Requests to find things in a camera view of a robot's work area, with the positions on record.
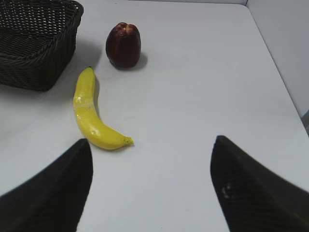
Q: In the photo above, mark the dark red apple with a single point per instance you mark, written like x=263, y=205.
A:
x=123, y=45

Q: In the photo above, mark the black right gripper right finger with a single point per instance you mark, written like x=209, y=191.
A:
x=252, y=197

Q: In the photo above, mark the yellow banana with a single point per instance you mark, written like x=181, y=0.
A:
x=87, y=118

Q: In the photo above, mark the black wicker basket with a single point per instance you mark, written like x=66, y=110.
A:
x=37, y=41

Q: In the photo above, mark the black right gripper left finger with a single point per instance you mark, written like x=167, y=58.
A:
x=53, y=200

